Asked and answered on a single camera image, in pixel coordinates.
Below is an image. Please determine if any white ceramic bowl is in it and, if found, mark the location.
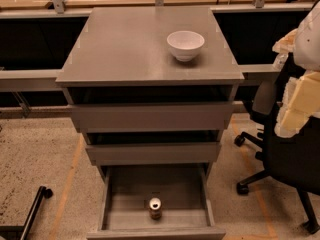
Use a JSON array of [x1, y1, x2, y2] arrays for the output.
[[167, 31, 205, 62]]

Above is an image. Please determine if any grey top drawer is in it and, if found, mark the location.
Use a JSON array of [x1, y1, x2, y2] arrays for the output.
[[71, 102, 233, 133]]

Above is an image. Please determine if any black office chair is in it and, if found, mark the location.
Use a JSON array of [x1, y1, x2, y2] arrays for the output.
[[234, 56, 320, 234]]

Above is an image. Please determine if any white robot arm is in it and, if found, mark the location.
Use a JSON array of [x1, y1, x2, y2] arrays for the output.
[[272, 2, 320, 138]]

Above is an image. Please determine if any clear plastic bottle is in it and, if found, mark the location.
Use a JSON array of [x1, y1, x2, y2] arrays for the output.
[[272, 53, 288, 71]]

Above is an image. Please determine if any grey open bottom drawer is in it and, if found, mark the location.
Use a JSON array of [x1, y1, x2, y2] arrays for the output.
[[87, 164, 225, 240]]

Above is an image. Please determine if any grey middle drawer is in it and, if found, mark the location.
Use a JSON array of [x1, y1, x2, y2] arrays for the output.
[[86, 142, 221, 165]]

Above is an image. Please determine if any grey drawer cabinet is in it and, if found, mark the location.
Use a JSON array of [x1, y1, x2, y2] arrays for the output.
[[55, 5, 245, 240]]

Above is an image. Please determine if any black metal stand leg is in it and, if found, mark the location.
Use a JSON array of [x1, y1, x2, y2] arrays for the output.
[[0, 186, 53, 240]]

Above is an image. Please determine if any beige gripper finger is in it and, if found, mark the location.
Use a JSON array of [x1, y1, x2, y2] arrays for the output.
[[274, 71, 320, 138], [272, 29, 297, 54]]

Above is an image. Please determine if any grey metal rail frame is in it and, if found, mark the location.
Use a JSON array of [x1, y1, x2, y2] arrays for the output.
[[0, 2, 312, 92]]

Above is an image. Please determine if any orange soda can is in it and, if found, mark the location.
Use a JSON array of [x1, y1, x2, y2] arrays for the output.
[[148, 197, 162, 220]]

